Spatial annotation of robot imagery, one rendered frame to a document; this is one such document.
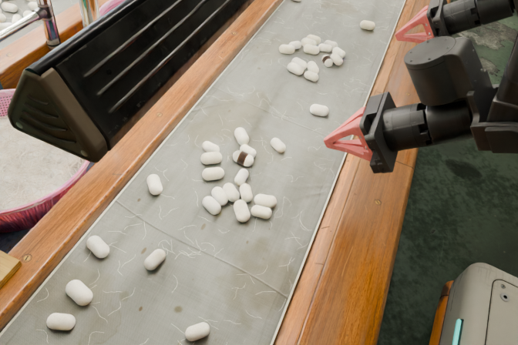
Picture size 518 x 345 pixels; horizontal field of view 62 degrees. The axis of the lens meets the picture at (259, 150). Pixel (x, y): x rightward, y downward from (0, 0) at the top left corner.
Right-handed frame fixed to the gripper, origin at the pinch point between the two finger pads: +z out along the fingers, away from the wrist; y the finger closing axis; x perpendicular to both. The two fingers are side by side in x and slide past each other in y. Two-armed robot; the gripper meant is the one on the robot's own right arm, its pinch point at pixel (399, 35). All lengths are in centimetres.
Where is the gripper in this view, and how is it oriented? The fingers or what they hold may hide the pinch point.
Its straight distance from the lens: 94.0
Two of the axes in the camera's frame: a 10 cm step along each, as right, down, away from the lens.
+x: 5.0, 7.5, 4.4
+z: -7.8, 1.6, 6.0
